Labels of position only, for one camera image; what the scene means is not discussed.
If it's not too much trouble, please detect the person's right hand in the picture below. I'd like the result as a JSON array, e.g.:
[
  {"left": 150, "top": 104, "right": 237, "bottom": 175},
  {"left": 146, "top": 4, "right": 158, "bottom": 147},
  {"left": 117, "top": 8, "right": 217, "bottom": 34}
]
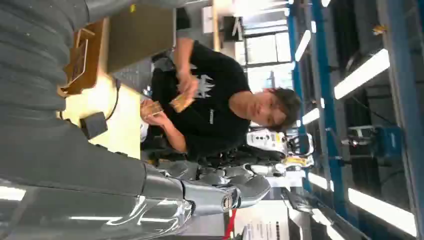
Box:
[{"left": 176, "top": 70, "right": 200, "bottom": 100}]

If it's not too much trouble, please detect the person's left hand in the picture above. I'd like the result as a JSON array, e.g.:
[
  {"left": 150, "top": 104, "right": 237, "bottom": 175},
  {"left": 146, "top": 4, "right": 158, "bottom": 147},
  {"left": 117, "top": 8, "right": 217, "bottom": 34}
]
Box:
[{"left": 140, "top": 99, "right": 170, "bottom": 127}]

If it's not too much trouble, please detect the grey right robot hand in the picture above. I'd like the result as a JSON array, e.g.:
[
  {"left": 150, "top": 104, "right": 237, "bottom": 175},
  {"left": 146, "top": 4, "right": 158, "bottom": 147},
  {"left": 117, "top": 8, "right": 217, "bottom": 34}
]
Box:
[{"left": 0, "top": 110, "right": 272, "bottom": 240}]

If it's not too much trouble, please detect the person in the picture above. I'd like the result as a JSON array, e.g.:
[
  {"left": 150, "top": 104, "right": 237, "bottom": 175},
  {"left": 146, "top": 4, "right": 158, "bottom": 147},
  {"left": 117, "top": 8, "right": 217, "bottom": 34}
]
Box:
[{"left": 140, "top": 37, "right": 302, "bottom": 167}]

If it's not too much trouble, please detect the black power adapter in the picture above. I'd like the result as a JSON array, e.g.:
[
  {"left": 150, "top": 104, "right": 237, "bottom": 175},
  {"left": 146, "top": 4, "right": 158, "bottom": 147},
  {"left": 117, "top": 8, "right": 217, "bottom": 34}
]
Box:
[{"left": 79, "top": 111, "right": 109, "bottom": 141}]

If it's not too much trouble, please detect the brown partition board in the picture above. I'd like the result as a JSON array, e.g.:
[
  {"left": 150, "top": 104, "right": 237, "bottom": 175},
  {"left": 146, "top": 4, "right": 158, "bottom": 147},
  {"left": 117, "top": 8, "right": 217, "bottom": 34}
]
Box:
[{"left": 106, "top": 4, "right": 177, "bottom": 74}]

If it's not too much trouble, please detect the black box with white mark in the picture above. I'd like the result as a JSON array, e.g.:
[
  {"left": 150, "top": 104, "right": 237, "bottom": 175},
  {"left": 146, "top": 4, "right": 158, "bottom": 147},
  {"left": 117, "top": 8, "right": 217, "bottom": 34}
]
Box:
[{"left": 223, "top": 15, "right": 245, "bottom": 43}]

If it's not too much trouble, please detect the wooden card box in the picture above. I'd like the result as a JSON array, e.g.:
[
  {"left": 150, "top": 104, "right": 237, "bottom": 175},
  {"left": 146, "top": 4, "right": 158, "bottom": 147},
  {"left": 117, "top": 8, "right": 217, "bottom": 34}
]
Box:
[{"left": 56, "top": 18, "right": 110, "bottom": 98}]

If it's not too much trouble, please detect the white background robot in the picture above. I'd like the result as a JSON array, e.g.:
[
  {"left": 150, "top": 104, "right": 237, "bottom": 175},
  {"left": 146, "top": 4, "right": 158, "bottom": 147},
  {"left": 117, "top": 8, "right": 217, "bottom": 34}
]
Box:
[{"left": 245, "top": 127, "right": 316, "bottom": 178}]

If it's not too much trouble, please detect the blue steel beam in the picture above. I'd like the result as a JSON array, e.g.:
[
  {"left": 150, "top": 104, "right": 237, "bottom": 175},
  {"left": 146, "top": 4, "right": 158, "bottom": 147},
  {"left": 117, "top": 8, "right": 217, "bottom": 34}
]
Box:
[
  {"left": 310, "top": 0, "right": 348, "bottom": 216},
  {"left": 286, "top": 0, "right": 308, "bottom": 194}
]

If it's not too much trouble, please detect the long ceiling light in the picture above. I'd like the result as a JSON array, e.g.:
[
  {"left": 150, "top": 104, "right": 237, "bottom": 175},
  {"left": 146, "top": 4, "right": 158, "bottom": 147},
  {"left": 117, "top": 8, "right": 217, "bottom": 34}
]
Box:
[
  {"left": 347, "top": 187, "right": 418, "bottom": 238},
  {"left": 301, "top": 107, "right": 322, "bottom": 126},
  {"left": 333, "top": 48, "right": 391, "bottom": 101},
  {"left": 308, "top": 172, "right": 335, "bottom": 192},
  {"left": 294, "top": 29, "right": 312, "bottom": 63}
]

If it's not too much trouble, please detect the ribbed grey right arm sleeve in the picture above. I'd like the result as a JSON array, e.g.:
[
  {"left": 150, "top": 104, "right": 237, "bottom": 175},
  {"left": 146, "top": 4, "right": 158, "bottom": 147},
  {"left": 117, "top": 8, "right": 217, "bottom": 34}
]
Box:
[{"left": 0, "top": 0, "right": 91, "bottom": 116}]

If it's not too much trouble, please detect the white printed notice sheet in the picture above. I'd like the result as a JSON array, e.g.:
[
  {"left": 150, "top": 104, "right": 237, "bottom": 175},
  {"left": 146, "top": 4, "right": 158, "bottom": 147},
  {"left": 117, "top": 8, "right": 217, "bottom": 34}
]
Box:
[{"left": 233, "top": 200, "right": 291, "bottom": 240}]

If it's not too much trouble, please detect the black cable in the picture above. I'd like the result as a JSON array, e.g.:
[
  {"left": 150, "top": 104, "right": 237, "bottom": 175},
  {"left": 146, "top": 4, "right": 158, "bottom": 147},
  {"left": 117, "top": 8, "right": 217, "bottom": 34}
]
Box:
[{"left": 105, "top": 77, "right": 122, "bottom": 122}]

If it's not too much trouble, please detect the wooden post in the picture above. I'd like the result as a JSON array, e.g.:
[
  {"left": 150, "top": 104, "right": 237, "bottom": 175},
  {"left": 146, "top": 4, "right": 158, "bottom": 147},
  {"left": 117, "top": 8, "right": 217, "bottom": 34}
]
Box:
[{"left": 211, "top": 0, "right": 222, "bottom": 53}]

